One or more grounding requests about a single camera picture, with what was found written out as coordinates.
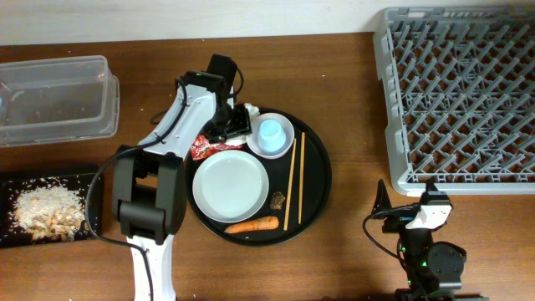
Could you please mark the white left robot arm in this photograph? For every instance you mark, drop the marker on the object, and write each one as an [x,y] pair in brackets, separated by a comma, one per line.
[149,189]

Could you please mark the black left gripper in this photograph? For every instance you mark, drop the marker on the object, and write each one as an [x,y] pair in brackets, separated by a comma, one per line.
[244,125]

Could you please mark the round black serving tray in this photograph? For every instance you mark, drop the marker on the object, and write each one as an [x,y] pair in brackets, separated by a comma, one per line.
[316,188]

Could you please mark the grey dishwasher rack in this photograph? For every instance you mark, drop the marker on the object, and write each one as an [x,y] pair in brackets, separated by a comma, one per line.
[459,96]

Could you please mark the white tissue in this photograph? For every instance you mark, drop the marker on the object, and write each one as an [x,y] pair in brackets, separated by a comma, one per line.
[251,110]

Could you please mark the red snack wrapper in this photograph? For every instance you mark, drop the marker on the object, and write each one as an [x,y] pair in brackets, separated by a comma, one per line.
[203,148]

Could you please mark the rice and shell leftovers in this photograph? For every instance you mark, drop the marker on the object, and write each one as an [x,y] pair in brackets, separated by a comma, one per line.
[54,213]

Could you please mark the white dinner plate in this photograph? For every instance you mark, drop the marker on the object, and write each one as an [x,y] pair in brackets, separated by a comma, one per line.
[230,186]

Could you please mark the clear plastic waste bin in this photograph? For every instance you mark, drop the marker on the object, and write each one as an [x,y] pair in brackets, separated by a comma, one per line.
[50,101]

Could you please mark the light blue cup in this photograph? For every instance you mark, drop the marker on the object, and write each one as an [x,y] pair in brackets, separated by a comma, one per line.
[271,136]

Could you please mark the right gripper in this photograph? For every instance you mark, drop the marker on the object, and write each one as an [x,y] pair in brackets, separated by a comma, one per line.
[382,200]

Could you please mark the orange carrot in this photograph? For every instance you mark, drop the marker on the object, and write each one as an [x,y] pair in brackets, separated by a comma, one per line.
[260,224]

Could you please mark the white small bowl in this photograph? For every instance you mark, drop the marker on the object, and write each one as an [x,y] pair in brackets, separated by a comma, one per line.
[252,140]

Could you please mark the black rectangular waste tray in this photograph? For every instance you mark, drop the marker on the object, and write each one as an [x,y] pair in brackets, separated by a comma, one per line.
[13,183]

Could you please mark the brown food scrap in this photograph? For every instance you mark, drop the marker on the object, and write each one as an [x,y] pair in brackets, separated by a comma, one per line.
[277,200]

